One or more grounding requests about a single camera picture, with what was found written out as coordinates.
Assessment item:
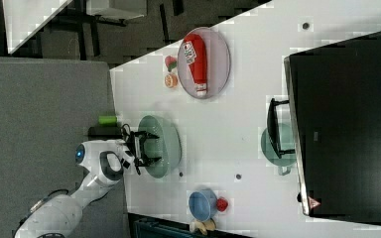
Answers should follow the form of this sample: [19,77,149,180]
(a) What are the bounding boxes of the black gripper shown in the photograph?
[121,124,161,175]

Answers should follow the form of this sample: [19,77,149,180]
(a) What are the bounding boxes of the green oval strainer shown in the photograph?
[138,115,182,179]

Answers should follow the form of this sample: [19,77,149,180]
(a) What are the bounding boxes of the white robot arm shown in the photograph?
[13,130,160,238]

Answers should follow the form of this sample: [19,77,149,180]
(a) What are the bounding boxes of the green avocado toy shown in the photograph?
[98,116,117,126]

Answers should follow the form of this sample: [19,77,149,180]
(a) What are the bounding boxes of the black cylinder cup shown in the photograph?
[87,126,122,140]

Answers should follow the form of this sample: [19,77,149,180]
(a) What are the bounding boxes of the orange slice toy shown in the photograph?
[164,73,178,88]

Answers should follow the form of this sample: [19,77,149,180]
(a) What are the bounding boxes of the blue cup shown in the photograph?
[189,188,217,221]

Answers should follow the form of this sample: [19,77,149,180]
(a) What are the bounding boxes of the red strawberry toy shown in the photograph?
[165,56,177,72]

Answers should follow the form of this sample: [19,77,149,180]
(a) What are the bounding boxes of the small red toy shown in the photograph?
[216,197,228,212]

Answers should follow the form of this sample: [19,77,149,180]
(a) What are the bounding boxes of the banana toy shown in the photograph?
[190,219,216,235]

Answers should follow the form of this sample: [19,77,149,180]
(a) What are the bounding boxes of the red ketchup bottle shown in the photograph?
[183,34,207,97]

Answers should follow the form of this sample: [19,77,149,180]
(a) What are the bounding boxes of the green pot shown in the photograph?
[261,123,297,176]

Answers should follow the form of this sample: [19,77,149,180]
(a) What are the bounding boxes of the black oven appliance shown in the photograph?
[267,31,381,225]

